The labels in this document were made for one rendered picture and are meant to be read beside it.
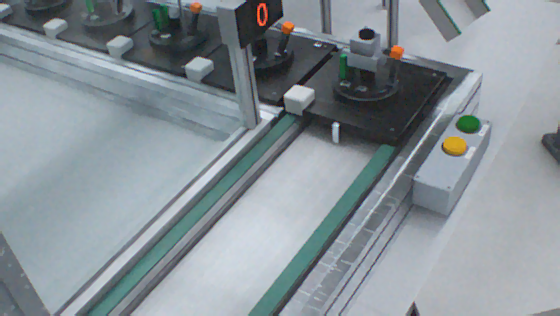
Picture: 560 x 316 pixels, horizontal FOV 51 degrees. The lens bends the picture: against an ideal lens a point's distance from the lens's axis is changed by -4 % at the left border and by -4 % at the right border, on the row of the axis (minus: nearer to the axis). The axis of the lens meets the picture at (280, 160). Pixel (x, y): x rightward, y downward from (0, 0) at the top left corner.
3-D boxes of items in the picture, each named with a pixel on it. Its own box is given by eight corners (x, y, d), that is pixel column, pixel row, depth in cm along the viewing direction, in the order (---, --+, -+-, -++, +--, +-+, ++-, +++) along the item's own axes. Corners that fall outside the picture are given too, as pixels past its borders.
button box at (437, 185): (489, 145, 114) (493, 120, 110) (448, 217, 101) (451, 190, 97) (454, 135, 117) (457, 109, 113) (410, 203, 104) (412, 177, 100)
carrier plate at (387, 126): (446, 80, 123) (447, 71, 121) (397, 147, 108) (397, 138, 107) (343, 53, 134) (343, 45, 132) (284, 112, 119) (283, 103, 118)
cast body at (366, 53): (387, 62, 116) (387, 29, 111) (376, 73, 113) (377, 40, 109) (348, 52, 120) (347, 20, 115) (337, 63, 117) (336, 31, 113)
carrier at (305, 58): (337, 52, 134) (335, 1, 126) (278, 110, 120) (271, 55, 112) (249, 30, 146) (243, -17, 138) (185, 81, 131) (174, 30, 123)
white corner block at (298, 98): (316, 105, 120) (315, 88, 117) (304, 118, 117) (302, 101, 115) (296, 99, 122) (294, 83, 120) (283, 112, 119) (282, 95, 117)
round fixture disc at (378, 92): (414, 78, 121) (415, 70, 119) (384, 116, 112) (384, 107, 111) (352, 62, 127) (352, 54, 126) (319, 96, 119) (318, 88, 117)
